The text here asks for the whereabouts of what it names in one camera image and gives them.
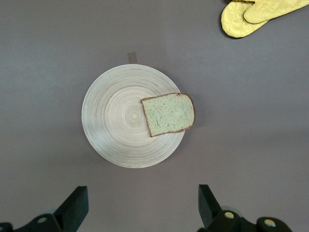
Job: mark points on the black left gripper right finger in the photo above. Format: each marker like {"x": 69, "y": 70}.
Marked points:
{"x": 210, "y": 210}

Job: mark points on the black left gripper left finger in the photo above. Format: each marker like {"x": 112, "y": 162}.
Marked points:
{"x": 72, "y": 210}

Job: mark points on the round wooden plate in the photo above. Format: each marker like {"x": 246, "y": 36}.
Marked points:
{"x": 116, "y": 116}

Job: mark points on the slice of brown-crust bread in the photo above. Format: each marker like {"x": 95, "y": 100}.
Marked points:
{"x": 169, "y": 114}

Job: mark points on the small brown tape mark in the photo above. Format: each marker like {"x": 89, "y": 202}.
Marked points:
{"x": 132, "y": 58}

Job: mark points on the yellow quilted oven mitt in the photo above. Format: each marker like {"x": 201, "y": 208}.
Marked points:
{"x": 239, "y": 19}

